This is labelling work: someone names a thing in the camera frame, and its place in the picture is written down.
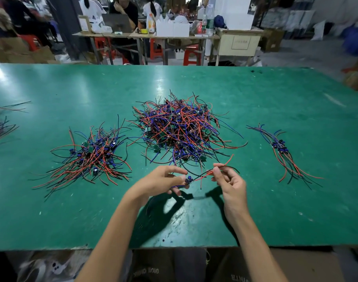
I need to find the grey laptop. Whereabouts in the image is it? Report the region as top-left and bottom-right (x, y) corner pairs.
(101, 13), (132, 33)

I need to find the brown cardboard box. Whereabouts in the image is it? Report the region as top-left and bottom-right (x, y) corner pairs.
(260, 29), (284, 52)

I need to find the red plastic stool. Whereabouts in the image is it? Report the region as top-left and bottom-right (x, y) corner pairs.
(95, 37), (112, 59)
(148, 38), (164, 59)
(20, 35), (41, 52)
(183, 44), (202, 66)

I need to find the stack of white boxes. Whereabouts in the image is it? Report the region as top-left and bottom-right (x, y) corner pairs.
(214, 0), (255, 31)

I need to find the dark pillar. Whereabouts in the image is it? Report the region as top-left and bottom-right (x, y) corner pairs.
(46, 0), (92, 59)

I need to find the person's right forearm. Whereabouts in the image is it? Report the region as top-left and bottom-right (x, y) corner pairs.
(228, 210), (288, 282)

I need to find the heap of blue bags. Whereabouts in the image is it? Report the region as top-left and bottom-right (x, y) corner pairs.
(343, 25), (358, 56)

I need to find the person's left forearm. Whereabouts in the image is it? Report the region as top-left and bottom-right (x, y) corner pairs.
(76, 193), (147, 282)

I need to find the pile of wires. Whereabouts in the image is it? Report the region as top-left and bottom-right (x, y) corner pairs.
(131, 94), (248, 171)

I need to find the person's right hand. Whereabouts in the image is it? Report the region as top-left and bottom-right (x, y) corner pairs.
(211, 163), (248, 218)

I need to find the long wooden work table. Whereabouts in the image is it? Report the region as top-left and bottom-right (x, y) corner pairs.
(73, 31), (265, 65)

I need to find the row of cardboard boxes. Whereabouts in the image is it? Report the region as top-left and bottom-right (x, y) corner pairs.
(0, 37), (56, 63)

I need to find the cream cabinet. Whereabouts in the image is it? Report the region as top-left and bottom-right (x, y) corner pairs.
(214, 29), (265, 66)

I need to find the row of white containers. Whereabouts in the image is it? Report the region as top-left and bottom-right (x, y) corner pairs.
(155, 17), (190, 38)

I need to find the person's left hand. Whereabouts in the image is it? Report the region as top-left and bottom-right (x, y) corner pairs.
(125, 165), (190, 203)

